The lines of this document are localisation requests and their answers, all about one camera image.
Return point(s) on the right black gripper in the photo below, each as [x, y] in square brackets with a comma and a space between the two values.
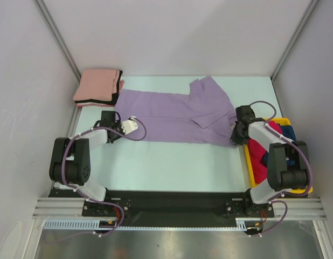
[235, 139]

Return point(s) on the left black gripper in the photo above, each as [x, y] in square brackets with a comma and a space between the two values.
[118, 124]

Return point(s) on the purple t shirt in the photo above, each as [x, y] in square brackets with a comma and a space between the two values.
[204, 116]

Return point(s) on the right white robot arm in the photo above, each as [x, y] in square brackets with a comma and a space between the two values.
[288, 167]

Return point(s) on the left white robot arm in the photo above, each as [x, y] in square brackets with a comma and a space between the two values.
[71, 158]

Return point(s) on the folded black t shirt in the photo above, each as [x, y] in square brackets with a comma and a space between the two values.
[115, 101]

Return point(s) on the red t shirt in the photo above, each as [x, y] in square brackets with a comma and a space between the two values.
[261, 135]

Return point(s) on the yellow plastic bin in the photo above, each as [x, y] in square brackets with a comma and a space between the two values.
[251, 172]

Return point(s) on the navy blue t shirt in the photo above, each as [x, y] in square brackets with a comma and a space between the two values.
[285, 130]

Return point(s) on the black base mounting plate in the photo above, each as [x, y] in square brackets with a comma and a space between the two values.
[178, 209]

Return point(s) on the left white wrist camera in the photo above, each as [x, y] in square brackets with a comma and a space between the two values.
[129, 125]

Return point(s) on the right corner aluminium post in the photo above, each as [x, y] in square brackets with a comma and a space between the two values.
[311, 7]

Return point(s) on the corner aluminium post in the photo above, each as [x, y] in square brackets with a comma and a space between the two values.
[53, 29]
[311, 7]

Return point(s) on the slotted cable duct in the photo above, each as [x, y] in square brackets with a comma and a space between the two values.
[104, 226]

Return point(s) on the aluminium frame rail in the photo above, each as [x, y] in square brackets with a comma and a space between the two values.
[58, 208]

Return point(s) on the left corner aluminium post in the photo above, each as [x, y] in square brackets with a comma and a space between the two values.
[53, 29]

